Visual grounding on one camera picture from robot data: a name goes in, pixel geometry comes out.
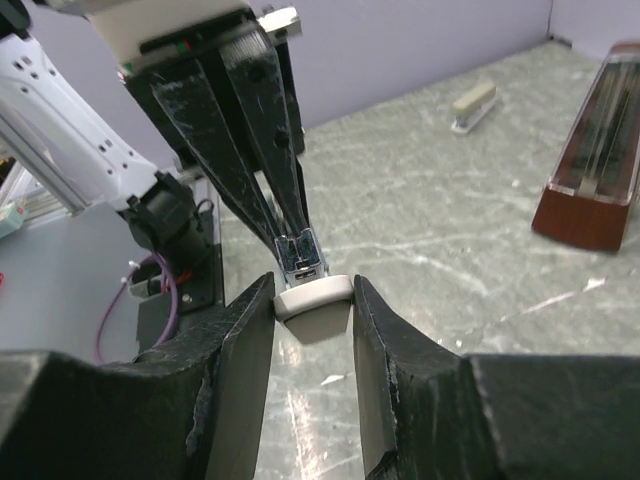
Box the aluminium extrusion rail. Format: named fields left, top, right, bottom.
left=0, top=99, right=94, bottom=219

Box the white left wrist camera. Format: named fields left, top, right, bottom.
left=34, top=0, right=304, bottom=76

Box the brown metronome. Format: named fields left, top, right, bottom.
left=531, top=40, right=639, bottom=252

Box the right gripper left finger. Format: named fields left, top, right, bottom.
left=1, top=273, right=275, bottom=479

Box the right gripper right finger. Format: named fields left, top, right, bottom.
left=353, top=276, right=639, bottom=479

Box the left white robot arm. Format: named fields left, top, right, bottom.
left=1, top=1, right=317, bottom=270

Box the blue stapler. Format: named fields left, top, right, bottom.
left=273, top=228, right=354, bottom=345

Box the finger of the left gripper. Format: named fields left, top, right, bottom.
left=220, top=29, right=309, bottom=235
left=150, top=72, right=280, bottom=253

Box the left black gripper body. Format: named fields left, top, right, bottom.
left=119, top=5, right=305, bottom=172

